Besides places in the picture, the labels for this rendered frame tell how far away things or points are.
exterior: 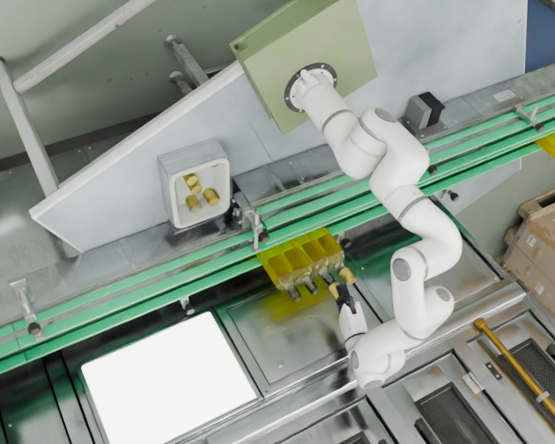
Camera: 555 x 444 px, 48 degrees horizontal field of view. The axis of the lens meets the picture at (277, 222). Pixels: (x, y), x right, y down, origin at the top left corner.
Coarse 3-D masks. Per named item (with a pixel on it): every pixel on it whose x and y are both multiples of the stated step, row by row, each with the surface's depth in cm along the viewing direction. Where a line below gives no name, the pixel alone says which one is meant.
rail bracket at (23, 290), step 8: (8, 280) 159; (16, 280) 159; (24, 280) 159; (16, 288) 158; (24, 288) 158; (32, 288) 170; (16, 296) 162; (24, 296) 157; (32, 296) 165; (24, 304) 150; (24, 312) 154; (32, 312) 154; (32, 320) 153; (32, 328) 151; (40, 328) 152; (40, 336) 162
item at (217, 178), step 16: (224, 160) 168; (176, 176) 163; (208, 176) 180; (224, 176) 174; (176, 192) 178; (224, 192) 179; (176, 208) 172; (208, 208) 183; (224, 208) 183; (176, 224) 177; (192, 224) 180
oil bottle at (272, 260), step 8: (272, 248) 187; (264, 256) 185; (272, 256) 185; (280, 256) 185; (264, 264) 187; (272, 264) 183; (280, 264) 184; (288, 264) 184; (272, 272) 183; (280, 272) 182; (288, 272) 182; (272, 280) 185; (280, 280) 181; (288, 280) 181; (280, 288) 183
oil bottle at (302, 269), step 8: (288, 240) 190; (280, 248) 188; (288, 248) 188; (296, 248) 188; (288, 256) 186; (296, 256) 186; (304, 256) 186; (296, 264) 184; (304, 264) 184; (296, 272) 183; (304, 272) 183; (296, 280) 185
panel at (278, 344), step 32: (256, 288) 196; (320, 288) 198; (352, 288) 198; (224, 320) 188; (256, 320) 189; (288, 320) 190; (320, 320) 190; (384, 320) 191; (256, 352) 182; (288, 352) 183; (320, 352) 183; (256, 384) 175; (288, 384) 176; (96, 416) 167; (224, 416) 169
